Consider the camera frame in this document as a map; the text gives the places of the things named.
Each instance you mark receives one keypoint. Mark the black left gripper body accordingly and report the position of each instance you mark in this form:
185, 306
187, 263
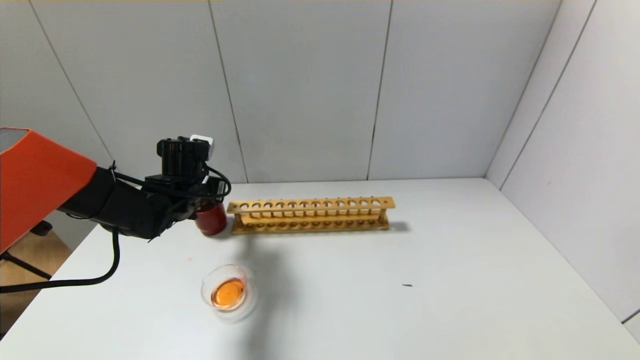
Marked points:
218, 190

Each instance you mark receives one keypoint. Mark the wooden test tube rack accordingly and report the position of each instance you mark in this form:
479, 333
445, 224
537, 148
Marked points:
310, 205

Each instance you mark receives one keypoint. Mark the dark red cylindrical cup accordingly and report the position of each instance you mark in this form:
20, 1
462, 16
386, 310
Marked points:
212, 220

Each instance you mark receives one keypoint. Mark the clear glass beaker dish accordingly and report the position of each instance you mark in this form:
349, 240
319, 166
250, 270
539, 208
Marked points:
229, 295

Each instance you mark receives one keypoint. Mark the black office chair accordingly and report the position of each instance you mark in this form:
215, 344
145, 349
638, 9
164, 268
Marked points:
20, 260

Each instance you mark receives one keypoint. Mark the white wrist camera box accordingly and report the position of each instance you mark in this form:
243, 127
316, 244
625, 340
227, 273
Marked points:
202, 142

